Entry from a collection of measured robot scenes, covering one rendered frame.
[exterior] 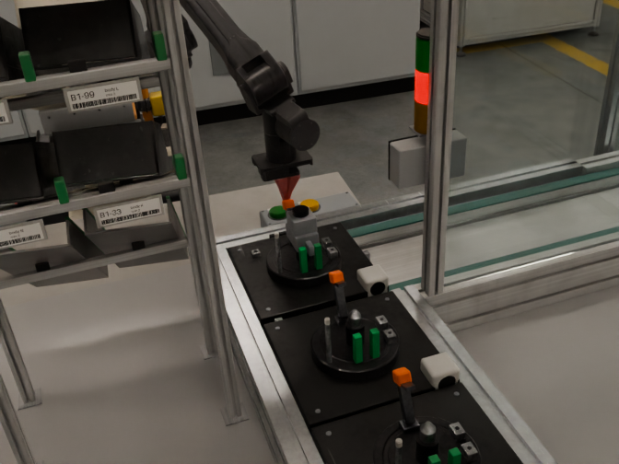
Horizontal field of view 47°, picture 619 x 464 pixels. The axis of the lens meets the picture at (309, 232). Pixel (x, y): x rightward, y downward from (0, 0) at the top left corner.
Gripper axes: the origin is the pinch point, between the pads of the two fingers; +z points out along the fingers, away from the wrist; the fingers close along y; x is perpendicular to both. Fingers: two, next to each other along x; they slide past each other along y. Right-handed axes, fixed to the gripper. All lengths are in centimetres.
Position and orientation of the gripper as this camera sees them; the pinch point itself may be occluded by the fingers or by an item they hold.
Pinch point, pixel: (286, 199)
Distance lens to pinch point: 138.3
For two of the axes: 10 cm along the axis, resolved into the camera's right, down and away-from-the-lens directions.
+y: 9.4, -2.3, 2.5
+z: 0.6, 8.4, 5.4
